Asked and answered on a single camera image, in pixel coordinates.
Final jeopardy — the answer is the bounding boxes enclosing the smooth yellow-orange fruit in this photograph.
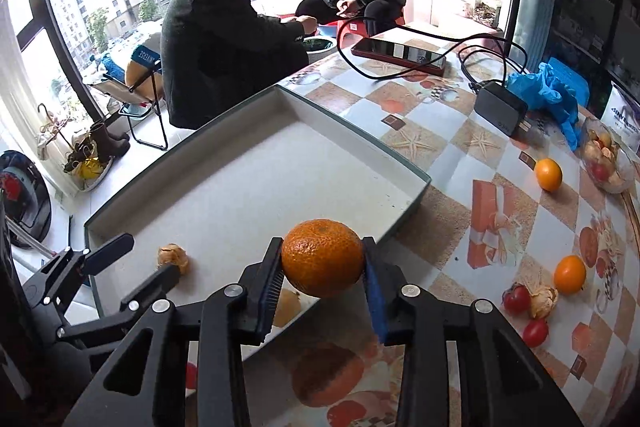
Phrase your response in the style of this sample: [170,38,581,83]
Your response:
[272,288,303,329]

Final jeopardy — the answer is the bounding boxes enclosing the red cherry tomato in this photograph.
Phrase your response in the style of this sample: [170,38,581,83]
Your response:
[522,319,549,348]
[502,283,530,317]

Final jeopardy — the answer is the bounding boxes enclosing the rough-skinned mandarin orange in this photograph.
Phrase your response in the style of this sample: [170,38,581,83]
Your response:
[281,219,366,298]

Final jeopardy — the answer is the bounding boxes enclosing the white shallow box tray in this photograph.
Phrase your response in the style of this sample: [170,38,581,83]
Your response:
[85,86,431,315]

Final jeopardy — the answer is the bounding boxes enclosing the black boots by window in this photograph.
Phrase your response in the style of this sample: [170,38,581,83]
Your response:
[64,121,130,172]

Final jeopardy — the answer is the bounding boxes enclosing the black folding chair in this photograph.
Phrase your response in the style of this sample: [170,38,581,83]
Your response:
[90,60,169,152]

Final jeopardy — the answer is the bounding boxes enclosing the blue and white bag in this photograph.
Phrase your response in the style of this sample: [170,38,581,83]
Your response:
[125,32,164,100]

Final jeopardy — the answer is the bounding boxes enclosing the glass fruit bowl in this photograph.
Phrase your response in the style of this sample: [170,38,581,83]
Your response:
[579,117,636,194]

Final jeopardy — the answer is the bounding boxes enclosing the man in dark coat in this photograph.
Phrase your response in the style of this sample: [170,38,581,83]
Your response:
[160,0,318,130]

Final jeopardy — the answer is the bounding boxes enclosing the black power adapter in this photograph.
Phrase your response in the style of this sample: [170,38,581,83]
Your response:
[474,80,528,136]

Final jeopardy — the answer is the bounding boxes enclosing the white bucket with lettering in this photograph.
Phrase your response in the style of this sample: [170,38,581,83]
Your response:
[303,35,337,64]

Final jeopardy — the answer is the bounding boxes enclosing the white printed package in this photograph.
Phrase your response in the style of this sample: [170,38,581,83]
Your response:
[601,83,640,150]

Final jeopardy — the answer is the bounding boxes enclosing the blue plastic bag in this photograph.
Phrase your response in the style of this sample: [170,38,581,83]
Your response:
[506,58,590,152]

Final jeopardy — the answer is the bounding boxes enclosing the red plastic stool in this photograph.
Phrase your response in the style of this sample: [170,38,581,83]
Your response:
[335,18,369,49]

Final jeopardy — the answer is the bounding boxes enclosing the red smartphone on table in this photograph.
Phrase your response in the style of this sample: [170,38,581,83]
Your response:
[352,38,446,76]

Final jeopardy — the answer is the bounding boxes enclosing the black charging cable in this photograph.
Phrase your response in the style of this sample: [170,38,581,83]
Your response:
[335,16,531,90]

